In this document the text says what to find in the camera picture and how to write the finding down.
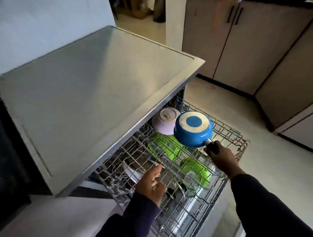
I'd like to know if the person's left hand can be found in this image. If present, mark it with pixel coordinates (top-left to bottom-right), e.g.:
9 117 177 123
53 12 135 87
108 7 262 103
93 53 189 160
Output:
134 164 166 207

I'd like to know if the dark low furniture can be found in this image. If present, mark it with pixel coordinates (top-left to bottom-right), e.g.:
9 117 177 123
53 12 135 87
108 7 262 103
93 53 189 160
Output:
129 0 153 20

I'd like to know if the person's left forearm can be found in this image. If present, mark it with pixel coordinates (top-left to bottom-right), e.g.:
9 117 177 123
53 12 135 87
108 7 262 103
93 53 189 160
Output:
95 191 162 237

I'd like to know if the pink bowl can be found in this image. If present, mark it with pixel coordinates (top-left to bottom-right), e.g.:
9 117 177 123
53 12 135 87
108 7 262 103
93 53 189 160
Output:
151 107 181 135

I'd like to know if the dark bag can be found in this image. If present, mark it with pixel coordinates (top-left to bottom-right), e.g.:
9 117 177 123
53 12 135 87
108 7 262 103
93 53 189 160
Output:
153 0 166 24

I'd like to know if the cream round plate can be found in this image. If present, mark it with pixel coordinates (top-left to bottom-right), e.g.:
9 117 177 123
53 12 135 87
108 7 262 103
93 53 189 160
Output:
122 162 143 182

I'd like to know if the black framed chair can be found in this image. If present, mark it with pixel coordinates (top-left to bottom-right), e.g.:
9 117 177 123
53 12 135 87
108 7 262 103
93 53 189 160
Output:
109 0 119 21

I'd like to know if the black cabinet handle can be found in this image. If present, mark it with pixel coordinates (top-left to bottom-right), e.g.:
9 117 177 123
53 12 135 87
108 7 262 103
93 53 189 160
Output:
227 5 235 24
234 7 244 26

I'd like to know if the blue saucepan with black handle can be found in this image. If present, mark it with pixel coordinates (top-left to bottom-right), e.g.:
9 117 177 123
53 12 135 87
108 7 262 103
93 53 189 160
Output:
173 111 219 155

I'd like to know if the white base cabinet door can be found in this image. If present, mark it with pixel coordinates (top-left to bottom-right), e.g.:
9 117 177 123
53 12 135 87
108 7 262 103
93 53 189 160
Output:
0 194 123 237

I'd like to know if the person's right hand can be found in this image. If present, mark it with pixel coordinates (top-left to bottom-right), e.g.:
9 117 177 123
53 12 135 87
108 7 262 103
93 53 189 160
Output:
204 140 246 180

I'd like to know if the white low cabinet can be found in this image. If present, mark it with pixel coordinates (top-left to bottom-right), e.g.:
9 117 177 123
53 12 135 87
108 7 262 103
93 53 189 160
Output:
275 104 313 149

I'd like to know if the silver dishwasher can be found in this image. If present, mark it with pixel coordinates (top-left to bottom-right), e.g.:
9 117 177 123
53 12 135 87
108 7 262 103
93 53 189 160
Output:
0 25 250 237

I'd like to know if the person's right forearm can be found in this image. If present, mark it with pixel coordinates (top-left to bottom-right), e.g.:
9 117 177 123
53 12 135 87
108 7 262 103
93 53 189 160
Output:
230 171 313 237

